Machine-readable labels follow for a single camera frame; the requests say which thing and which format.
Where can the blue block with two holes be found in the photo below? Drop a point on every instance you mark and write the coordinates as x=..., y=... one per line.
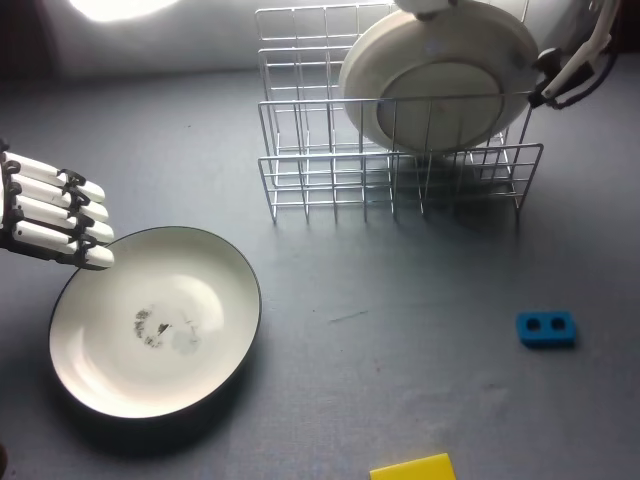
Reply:
x=545, y=339

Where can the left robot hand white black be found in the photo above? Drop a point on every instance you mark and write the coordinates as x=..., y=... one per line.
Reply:
x=40, y=215

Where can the yellow flat block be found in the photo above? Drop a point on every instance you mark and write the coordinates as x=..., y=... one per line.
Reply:
x=412, y=467

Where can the white plate with dark rim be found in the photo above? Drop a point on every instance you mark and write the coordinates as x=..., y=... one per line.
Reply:
x=440, y=75
x=150, y=350

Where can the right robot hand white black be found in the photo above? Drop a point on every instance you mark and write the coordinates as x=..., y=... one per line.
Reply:
x=547, y=59

